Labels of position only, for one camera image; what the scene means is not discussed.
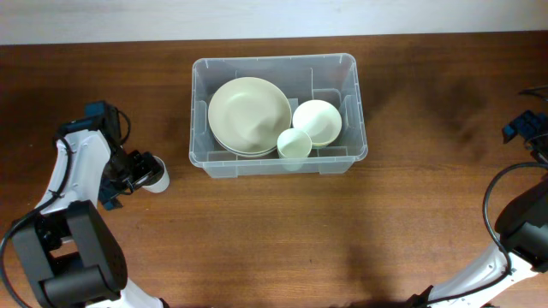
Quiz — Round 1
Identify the grey cup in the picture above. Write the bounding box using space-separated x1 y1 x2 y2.
143 156 170 193

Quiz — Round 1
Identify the cream bowl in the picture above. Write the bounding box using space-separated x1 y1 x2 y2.
215 137 277 157

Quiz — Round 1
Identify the beige bowl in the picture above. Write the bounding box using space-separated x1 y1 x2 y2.
208 77 292 155

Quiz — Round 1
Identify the cream white cup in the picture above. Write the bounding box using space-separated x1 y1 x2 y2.
277 128 312 172

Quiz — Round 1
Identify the white small bowl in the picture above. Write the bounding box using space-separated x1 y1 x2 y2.
292 99 343 148

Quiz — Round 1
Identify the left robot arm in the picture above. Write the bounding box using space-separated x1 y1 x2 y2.
1 101 170 308

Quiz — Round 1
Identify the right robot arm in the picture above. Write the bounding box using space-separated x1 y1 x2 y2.
405 110 547 308

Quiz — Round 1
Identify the clear plastic storage container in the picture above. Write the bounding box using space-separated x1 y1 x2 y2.
189 53 368 178

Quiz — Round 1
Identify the white label in container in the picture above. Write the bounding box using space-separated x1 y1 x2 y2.
289 98 299 115

